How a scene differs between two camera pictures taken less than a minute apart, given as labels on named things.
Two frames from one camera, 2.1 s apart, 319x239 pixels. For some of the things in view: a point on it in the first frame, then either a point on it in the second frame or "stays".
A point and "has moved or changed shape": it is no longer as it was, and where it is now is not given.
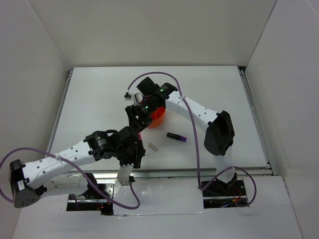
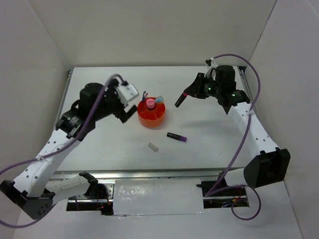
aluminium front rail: x=214 y=173 stays
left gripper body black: x=129 y=155 -> x=112 y=104
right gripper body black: x=144 y=111 -> x=209 y=88
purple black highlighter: x=177 y=137 stays
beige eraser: x=153 y=147 stays
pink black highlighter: x=140 y=137 has moved or changed shape
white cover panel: x=160 y=197 stays
